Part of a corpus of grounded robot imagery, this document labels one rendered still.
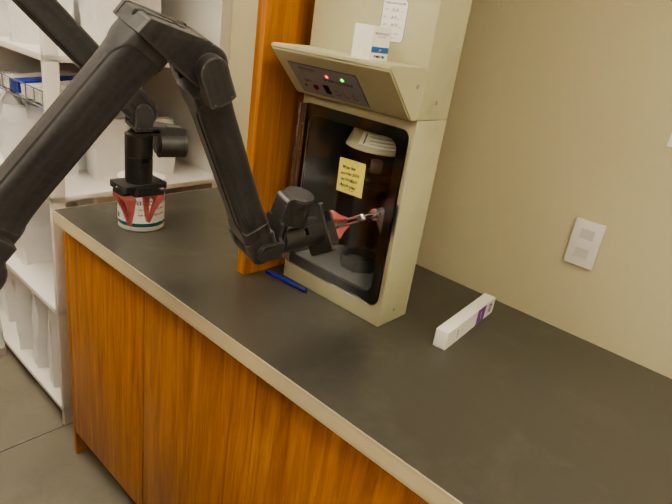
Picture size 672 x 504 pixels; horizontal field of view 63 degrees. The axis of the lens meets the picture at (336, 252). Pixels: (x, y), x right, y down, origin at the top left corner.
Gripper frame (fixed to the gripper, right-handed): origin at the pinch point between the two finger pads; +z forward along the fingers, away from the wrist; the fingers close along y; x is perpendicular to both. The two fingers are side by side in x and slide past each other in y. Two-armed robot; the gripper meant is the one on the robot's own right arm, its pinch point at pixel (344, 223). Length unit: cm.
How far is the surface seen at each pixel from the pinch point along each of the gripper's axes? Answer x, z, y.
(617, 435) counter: -40, 13, -52
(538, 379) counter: -25, 18, -43
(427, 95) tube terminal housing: -23.9, 7.1, 19.2
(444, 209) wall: 5.4, 48.5, -2.8
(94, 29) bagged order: 89, 4, 86
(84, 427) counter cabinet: 122, -22, -41
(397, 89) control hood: -24.1, -2.8, 20.2
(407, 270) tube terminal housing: -3.0, 13.2, -14.2
